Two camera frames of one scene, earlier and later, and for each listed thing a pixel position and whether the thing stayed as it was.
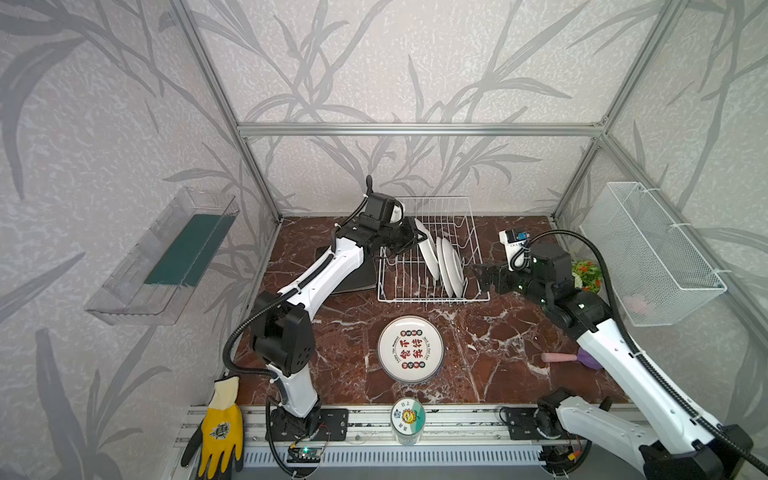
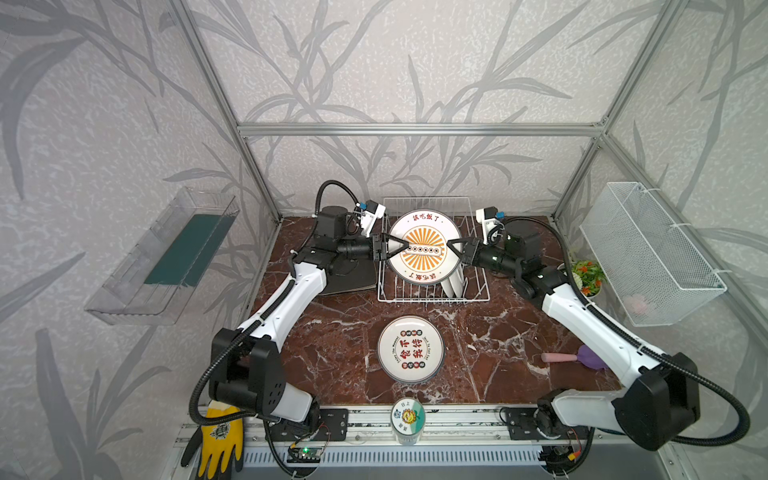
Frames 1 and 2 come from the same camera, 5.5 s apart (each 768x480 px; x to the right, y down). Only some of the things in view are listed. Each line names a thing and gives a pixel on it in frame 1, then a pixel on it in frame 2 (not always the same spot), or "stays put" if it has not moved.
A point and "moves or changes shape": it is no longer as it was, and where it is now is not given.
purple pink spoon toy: (581, 356) stays put
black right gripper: (496, 276) → (471, 252)
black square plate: (364, 275) stays put
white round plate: (428, 249) moves or changes shape
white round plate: (411, 349) stays put
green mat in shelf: (186, 258) stays put
